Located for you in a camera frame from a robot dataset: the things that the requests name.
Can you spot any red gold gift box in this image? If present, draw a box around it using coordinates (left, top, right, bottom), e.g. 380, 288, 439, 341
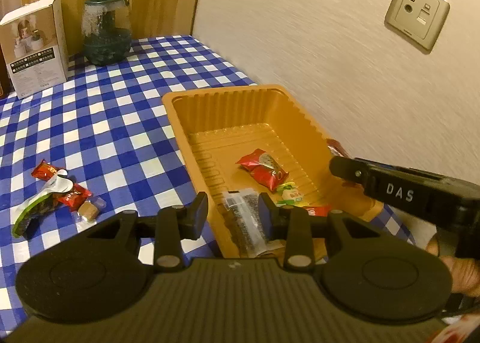
0, 53, 13, 99

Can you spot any clear grey seed packet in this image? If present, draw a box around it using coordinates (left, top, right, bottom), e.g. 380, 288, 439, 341
222, 188, 267, 258

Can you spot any blue white checkered tablecloth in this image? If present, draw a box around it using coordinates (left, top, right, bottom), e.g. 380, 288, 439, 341
0, 35, 416, 336

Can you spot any yellow green candy packet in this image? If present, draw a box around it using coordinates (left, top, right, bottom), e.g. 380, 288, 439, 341
277, 182, 304, 205

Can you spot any network wall outlet plate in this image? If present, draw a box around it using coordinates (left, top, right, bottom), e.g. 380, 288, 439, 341
385, 0, 450, 53

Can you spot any large red snack packet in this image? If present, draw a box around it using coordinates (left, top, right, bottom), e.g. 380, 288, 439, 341
237, 149, 288, 193

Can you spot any white product box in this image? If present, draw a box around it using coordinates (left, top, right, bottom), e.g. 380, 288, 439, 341
1, 0, 68, 99

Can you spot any dark red candy packet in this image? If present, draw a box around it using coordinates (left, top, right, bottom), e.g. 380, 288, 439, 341
326, 139, 350, 158

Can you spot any green glass jar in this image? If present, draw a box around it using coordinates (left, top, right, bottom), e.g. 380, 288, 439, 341
81, 0, 132, 65

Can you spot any person right hand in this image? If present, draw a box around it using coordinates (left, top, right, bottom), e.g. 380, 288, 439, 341
425, 235, 480, 298

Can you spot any small red candy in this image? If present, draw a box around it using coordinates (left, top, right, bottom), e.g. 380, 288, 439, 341
58, 184, 92, 212

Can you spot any clear brown cube candy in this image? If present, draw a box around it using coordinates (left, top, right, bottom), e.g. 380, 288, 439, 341
76, 196, 107, 223

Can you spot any white green snack pouch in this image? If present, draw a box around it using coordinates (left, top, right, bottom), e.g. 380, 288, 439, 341
11, 170, 74, 238

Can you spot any orange plastic tray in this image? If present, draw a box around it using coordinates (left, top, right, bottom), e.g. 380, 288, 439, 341
162, 85, 383, 258

